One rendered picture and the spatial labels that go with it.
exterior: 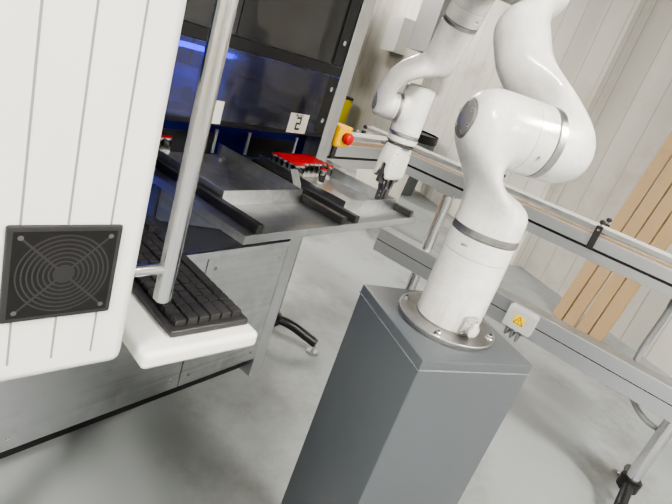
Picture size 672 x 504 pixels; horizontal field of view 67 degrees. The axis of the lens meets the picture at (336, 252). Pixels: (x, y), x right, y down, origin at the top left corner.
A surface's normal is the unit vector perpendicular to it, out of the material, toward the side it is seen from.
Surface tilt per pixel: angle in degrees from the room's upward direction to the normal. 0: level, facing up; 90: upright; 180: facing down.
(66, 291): 90
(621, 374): 90
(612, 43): 90
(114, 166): 90
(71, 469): 0
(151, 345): 0
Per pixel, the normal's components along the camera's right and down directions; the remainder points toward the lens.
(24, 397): 0.74, 0.45
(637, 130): -0.89, -0.13
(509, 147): 0.22, 0.51
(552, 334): -0.60, 0.11
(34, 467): 0.30, -0.88
